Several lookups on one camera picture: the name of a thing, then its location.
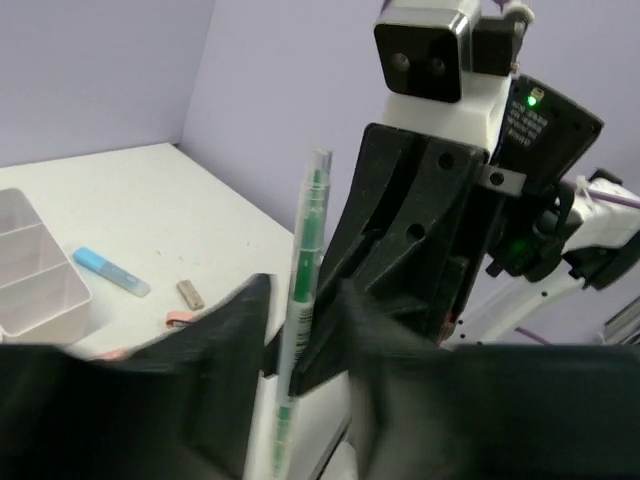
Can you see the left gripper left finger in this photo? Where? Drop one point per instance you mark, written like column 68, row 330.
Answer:
column 178, row 408

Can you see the blue highlighter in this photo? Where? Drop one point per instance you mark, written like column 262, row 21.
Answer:
column 97, row 264

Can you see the beige eraser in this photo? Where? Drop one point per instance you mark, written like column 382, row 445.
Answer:
column 190, row 295

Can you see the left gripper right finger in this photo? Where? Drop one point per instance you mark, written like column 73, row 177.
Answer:
column 487, row 412

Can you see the green pen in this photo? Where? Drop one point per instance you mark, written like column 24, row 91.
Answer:
column 308, row 247

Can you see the right white organizer tray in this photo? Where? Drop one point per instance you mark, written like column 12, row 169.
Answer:
column 43, row 297

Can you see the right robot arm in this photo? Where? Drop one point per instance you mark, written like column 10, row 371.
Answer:
column 542, row 236

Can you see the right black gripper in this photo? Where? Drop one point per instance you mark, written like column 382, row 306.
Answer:
column 398, row 242

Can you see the pink stapler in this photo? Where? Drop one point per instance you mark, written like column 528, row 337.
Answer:
column 174, row 320

